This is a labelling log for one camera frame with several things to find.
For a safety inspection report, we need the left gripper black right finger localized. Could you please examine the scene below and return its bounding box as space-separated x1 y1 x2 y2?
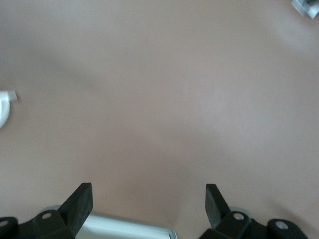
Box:
201 183 251 239

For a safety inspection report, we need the white plastic drawer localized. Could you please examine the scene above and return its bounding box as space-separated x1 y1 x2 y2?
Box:
74 212 178 239

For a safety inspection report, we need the white curved pipe clamp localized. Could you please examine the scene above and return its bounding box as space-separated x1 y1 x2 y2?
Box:
0 90 19 129

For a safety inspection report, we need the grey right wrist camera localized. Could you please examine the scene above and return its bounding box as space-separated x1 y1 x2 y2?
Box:
291 0 319 18

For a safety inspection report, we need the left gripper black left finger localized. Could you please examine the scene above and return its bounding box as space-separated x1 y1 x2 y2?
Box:
18 182 94 239

